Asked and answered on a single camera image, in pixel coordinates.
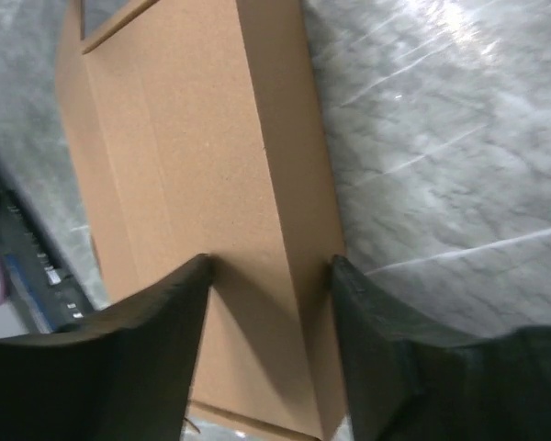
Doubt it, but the brown cardboard box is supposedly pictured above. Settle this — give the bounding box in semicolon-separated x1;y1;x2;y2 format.
55;1;346;440

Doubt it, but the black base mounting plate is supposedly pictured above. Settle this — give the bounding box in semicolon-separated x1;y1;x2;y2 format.
0;161;96;334

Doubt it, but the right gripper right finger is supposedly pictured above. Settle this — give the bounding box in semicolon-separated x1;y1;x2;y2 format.
331;255;551;440

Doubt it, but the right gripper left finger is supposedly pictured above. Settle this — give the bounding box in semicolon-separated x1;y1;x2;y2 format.
0;254;213;440

